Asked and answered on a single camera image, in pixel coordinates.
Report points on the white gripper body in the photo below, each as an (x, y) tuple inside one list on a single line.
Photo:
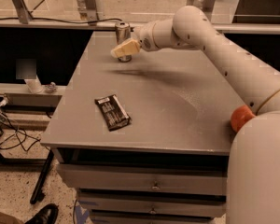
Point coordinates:
[(145, 38)]

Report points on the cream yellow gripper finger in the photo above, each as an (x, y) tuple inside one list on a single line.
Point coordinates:
[(128, 47)]

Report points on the silver blue redbull can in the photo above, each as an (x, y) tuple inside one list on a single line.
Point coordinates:
[(123, 32)]

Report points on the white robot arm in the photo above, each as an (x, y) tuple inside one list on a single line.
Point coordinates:
[(253, 185)]

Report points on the black snack wrapper packet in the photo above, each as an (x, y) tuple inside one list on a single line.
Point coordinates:
[(113, 112)]

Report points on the small metal fitting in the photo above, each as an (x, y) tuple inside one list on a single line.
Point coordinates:
[(51, 88)]

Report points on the grey drawer cabinet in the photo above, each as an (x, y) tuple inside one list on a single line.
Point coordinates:
[(169, 165)]

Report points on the white pump dispenser bottle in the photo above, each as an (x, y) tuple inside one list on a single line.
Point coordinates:
[(34, 85)]

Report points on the orange ball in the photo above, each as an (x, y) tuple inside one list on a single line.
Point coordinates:
[(240, 117)]

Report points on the black stand leg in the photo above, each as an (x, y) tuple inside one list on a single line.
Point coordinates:
[(38, 194)]

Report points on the black shoe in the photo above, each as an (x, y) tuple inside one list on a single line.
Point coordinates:
[(47, 215)]

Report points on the middle metal railing post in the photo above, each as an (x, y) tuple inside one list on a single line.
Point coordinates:
[(91, 12)]

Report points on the left metal railing post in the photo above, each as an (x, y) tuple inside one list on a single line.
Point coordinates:
[(23, 13)]

